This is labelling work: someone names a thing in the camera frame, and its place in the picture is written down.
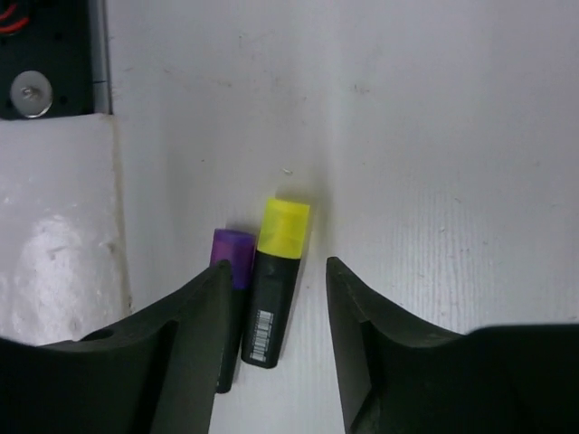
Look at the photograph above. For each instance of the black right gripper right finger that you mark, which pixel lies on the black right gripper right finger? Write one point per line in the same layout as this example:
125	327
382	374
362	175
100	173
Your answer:
398	373

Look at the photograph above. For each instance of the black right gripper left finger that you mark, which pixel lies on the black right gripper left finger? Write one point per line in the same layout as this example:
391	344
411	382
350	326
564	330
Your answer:
152	372

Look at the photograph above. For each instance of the purple capped black highlighter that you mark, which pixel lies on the purple capped black highlighter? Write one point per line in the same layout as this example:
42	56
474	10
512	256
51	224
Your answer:
237	247

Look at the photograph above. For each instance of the yellow capped black highlighter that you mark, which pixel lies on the yellow capped black highlighter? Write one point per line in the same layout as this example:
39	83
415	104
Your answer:
277	258

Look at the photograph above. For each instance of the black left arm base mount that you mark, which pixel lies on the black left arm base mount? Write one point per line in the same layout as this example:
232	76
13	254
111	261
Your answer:
54	59

